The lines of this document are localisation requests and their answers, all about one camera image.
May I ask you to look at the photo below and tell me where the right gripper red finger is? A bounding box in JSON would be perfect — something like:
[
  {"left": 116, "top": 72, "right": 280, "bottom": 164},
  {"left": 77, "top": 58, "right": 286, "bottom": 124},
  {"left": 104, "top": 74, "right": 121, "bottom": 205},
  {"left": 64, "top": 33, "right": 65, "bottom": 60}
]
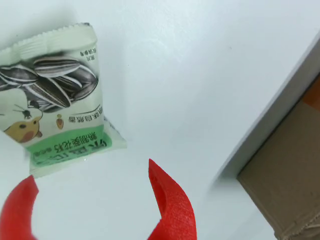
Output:
[
  {"left": 147, "top": 158, "right": 198, "bottom": 240},
  {"left": 0, "top": 174, "right": 40, "bottom": 240}
]

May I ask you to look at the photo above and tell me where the sunflower seed snack packet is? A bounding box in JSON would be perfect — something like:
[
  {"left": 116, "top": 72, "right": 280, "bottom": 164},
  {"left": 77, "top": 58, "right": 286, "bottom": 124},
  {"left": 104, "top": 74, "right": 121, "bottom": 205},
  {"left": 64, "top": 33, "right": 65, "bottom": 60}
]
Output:
[{"left": 0, "top": 22, "right": 128, "bottom": 179}]

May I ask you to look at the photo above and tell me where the brown cardboard box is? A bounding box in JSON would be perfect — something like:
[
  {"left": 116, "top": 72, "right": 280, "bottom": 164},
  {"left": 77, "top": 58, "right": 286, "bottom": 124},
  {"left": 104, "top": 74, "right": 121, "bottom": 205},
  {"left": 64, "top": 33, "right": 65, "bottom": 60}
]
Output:
[{"left": 236, "top": 73, "right": 320, "bottom": 240}]

